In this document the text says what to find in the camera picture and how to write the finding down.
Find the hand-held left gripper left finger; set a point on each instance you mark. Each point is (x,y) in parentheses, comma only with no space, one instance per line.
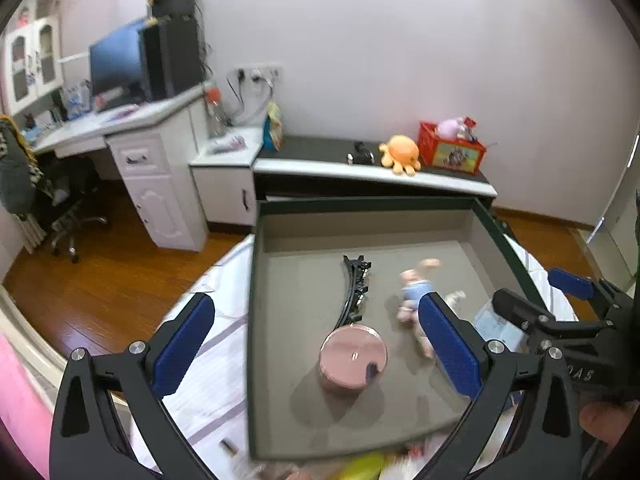
(185,342)

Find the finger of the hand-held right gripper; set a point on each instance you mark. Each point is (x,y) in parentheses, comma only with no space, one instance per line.
(570,283)
(517,310)

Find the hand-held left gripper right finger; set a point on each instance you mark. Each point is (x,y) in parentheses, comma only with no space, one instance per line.
(450,347)

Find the clear plastic packet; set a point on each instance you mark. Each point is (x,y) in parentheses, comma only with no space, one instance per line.
(492,328)

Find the grey shallow storage box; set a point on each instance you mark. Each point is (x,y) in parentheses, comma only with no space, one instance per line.
(300,285)

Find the person's right hand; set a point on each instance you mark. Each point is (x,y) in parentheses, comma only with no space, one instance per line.
(602,420)

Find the white striped bed sheet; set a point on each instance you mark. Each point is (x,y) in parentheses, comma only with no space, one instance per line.
(210,400)

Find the pink pig plush doll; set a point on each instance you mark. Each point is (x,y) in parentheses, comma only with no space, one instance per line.
(415,285)

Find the pink round tin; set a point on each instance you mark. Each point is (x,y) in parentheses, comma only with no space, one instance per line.
(352,355)

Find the small brown object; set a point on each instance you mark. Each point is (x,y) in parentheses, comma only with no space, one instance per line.
(229,446)

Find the black toy track piece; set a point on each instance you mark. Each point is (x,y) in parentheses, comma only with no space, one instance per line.
(352,285)

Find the yellow plastic object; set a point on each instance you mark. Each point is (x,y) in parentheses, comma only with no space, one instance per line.
(365,466)

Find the small white cabinet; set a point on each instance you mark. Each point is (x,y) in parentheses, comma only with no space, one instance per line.
(225,185)

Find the red printed crate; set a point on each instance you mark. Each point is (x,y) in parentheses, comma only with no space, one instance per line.
(452,152)

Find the pink blanket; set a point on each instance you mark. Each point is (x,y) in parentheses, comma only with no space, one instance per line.
(20,410)

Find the white computer desk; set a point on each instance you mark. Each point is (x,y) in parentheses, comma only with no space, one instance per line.
(155,160)

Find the small red toy figure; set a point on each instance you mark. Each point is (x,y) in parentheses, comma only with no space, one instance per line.
(470,127)

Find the white radiator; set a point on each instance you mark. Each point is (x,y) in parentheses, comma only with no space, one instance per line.
(34,234)

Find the black office chair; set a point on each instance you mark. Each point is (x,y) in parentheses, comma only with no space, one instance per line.
(70,195)

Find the pink plush toy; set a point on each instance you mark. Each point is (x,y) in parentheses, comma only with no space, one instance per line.
(450,127)

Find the orange octopus plush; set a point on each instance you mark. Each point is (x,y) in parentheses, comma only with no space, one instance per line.
(400,152)

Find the small printed packet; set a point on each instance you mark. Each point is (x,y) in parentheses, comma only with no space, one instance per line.
(230,144)

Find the small black device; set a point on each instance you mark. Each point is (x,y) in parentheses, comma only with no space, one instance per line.
(361,154)

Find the blue yellow snack bag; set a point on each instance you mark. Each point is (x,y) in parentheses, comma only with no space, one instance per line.
(272,130)

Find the low black white cabinet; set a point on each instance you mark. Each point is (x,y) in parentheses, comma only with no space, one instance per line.
(320,155)

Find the clear bottle orange cap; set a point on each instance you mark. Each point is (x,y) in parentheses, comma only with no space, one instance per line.
(215,112)

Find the grey patterned backpack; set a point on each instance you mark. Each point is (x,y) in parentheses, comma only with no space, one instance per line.
(15,170)

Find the blue white carton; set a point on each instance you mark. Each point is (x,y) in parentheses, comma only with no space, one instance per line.
(77,97)

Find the black computer tower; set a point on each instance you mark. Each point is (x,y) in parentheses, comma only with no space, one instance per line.
(172,60)

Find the black computer monitor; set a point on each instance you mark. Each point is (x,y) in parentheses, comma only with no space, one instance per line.
(115,60)

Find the white glass-door cabinet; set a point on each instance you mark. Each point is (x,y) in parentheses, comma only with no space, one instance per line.
(32,60)

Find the small pink doll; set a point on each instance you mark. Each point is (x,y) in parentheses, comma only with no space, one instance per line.
(23,17)

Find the white wall power outlet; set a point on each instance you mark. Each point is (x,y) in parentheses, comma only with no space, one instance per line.
(257,72)

